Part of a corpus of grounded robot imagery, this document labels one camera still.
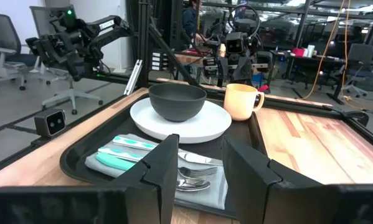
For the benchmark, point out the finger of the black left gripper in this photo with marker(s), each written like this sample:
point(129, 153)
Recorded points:
point(79, 70)
point(70, 69)

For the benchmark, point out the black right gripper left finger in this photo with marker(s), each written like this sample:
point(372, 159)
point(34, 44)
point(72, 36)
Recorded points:
point(161, 174)

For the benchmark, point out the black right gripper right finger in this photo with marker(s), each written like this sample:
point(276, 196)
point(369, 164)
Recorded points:
point(251, 186)

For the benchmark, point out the grey cloth napkin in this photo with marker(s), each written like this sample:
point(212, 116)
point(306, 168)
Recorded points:
point(205, 196)

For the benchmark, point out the white round plate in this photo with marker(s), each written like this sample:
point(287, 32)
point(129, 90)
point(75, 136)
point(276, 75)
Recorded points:
point(205, 127)

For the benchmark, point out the dark grey bowl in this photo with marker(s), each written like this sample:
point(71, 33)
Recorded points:
point(177, 102)

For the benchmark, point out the cream mug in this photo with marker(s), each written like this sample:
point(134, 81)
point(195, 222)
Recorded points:
point(240, 102)

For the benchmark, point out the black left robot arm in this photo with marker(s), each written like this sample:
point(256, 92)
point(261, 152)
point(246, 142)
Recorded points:
point(108, 28)

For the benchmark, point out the black serving tray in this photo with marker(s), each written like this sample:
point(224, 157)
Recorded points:
point(80, 155)

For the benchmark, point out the grey office chair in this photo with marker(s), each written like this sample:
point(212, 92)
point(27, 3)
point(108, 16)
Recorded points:
point(8, 46)
point(68, 93)
point(360, 65)

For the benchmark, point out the silver aluminium bar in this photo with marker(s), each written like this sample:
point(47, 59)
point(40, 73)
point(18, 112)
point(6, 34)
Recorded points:
point(132, 77)

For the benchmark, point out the person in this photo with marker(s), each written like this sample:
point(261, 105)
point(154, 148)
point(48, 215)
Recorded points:
point(190, 21)

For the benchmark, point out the black background robot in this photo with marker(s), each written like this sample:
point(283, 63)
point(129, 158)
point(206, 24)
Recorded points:
point(239, 46)

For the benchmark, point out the red box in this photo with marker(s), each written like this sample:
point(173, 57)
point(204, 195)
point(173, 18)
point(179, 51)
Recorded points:
point(298, 52)

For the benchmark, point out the dark work desk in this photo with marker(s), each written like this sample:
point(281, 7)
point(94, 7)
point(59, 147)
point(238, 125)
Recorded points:
point(323, 60)

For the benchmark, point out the table-level camera box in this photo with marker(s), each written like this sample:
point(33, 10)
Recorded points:
point(50, 122)

